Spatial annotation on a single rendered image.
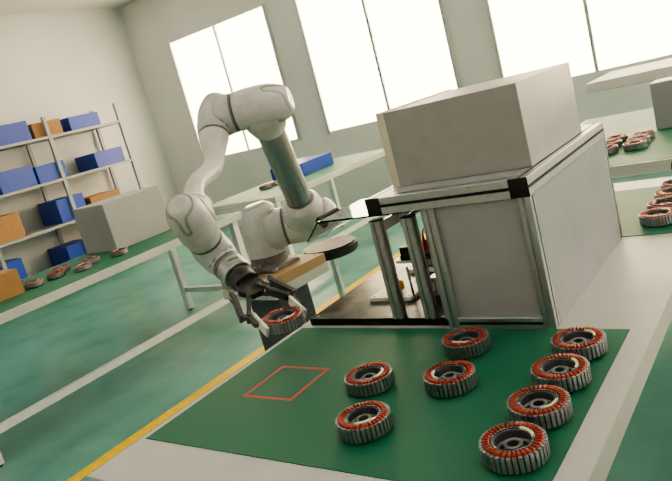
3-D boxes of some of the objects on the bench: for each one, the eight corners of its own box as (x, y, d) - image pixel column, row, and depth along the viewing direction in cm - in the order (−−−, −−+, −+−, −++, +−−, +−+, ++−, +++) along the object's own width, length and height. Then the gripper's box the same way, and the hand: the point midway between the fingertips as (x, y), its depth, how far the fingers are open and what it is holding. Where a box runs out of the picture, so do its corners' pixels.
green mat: (408, 253, 254) (408, 252, 254) (472, 208, 301) (472, 208, 301) (679, 232, 197) (679, 232, 197) (706, 181, 244) (706, 180, 244)
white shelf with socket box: (607, 207, 244) (585, 84, 235) (629, 182, 272) (610, 71, 264) (715, 196, 223) (695, 60, 214) (727, 169, 251) (709, 49, 242)
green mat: (145, 438, 154) (145, 438, 154) (302, 328, 201) (302, 327, 201) (540, 505, 97) (539, 504, 97) (630, 329, 144) (630, 328, 144)
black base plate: (311, 325, 202) (309, 318, 201) (410, 254, 251) (409, 249, 251) (449, 325, 173) (447, 317, 173) (530, 245, 222) (529, 239, 222)
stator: (454, 339, 163) (451, 325, 162) (498, 339, 157) (494, 324, 156) (436, 360, 154) (433, 346, 153) (482, 360, 148) (479, 345, 147)
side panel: (449, 328, 171) (421, 209, 165) (454, 324, 173) (426, 206, 167) (557, 329, 154) (529, 196, 148) (561, 324, 156) (534, 193, 150)
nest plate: (369, 301, 202) (368, 298, 202) (394, 283, 214) (393, 280, 213) (412, 300, 193) (411, 296, 193) (435, 281, 204) (434, 278, 204)
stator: (335, 425, 136) (331, 409, 136) (387, 409, 137) (383, 393, 137) (343, 452, 125) (338, 434, 125) (399, 434, 126) (394, 417, 126)
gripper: (201, 281, 174) (249, 331, 161) (273, 250, 187) (323, 295, 175) (202, 302, 178) (249, 352, 166) (272, 271, 192) (321, 316, 179)
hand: (282, 319), depth 171 cm, fingers closed on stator, 11 cm apart
